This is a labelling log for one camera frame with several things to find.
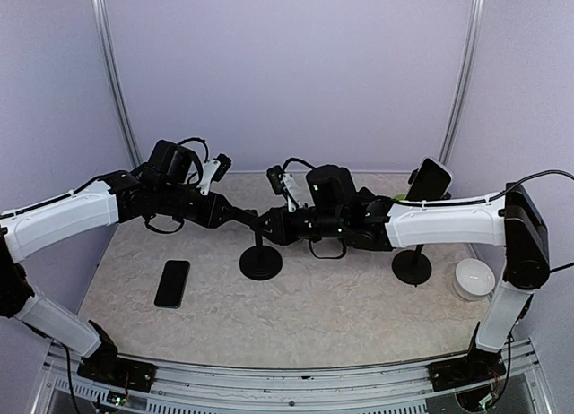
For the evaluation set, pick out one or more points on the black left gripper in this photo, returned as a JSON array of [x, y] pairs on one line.
[[210, 215]]

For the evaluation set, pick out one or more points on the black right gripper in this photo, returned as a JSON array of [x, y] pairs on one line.
[[279, 230]]

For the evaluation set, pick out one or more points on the black gooseneck phone stand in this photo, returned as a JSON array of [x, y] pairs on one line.
[[260, 262]]

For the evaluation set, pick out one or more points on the blue-edged black smartphone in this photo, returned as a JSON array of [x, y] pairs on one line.
[[172, 284]]

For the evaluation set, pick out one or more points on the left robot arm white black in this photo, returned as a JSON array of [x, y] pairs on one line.
[[173, 182]]

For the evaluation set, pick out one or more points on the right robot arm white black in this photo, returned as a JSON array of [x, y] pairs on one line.
[[378, 223]]

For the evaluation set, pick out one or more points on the tall black phone stand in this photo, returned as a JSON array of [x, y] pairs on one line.
[[412, 267]]

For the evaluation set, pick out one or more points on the white round bowl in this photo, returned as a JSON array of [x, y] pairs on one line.
[[473, 279]]

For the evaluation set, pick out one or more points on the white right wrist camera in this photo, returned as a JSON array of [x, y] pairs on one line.
[[285, 185]]

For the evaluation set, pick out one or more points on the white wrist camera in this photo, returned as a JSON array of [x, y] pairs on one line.
[[285, 185], [213, 171]]

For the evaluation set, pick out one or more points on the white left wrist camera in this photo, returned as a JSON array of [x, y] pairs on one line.
[[213, 171]]

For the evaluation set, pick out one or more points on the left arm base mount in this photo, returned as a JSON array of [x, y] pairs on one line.
[[105, 366]]

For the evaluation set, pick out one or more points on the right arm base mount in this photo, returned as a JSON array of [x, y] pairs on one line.
[[475, 366]]

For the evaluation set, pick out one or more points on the left aluminium corner post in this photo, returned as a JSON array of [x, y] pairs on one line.
[[106, 42]]

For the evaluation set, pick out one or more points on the aluminium corner post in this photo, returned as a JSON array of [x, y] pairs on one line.
[[463, 79], [106, 42]]

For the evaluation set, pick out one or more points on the aluminium front rail frame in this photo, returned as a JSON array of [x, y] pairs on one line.
[[176, 387]]

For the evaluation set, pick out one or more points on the right aluminium corner post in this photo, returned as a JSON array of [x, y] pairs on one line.
[[463, 79]]

